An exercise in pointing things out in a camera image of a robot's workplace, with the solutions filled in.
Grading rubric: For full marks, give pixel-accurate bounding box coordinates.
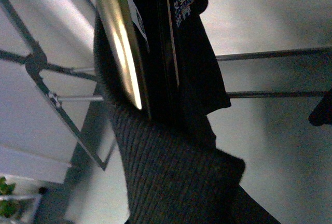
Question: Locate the black garment at right edge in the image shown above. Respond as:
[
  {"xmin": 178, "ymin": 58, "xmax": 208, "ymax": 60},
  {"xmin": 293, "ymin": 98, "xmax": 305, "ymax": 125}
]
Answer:
[{"xmin": 308, "ymin": 89, "xmax": 331, "ymax": 127}]

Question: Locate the black t-shirt with white print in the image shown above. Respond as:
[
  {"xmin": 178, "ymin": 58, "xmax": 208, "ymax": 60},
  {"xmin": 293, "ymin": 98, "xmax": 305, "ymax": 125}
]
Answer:
[{"xmin": 127, "ymin": 0, "xmax": 231, "ymax": 127}]

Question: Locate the grey metal clothes rack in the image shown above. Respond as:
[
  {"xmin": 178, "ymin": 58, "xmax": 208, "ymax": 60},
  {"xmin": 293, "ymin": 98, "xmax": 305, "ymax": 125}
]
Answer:
[{"xmin": 0, "ymin": 0, "xmax": 332, "ymax": 172}]

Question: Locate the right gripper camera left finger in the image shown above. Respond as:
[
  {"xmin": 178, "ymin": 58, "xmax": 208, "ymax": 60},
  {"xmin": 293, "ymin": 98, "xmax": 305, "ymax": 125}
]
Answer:
[{"xmin": 95, "ymin": 0, "xmax": 151, "ymax": 118}]

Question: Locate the green potted plant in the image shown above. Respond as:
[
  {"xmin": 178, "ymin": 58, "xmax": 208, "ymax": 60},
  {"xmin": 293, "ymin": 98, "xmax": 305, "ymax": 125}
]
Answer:
[{"xmin": 0, "ymin": 177, "xmax": 19, "ymax": 219}]

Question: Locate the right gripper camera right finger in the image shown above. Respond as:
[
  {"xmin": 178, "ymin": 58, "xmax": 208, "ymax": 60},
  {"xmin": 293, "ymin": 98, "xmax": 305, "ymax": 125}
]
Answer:
[{"xmin": 157, "ymin": 0, "xmax": 179, "ymax": 110}]

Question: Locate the dark ribbed knit sweater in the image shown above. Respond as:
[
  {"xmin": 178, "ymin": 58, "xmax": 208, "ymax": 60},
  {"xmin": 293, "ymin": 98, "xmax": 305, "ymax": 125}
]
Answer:
[{"xmin": 94, "ymin": 16, "xmax": 277, "ymax": 223}]

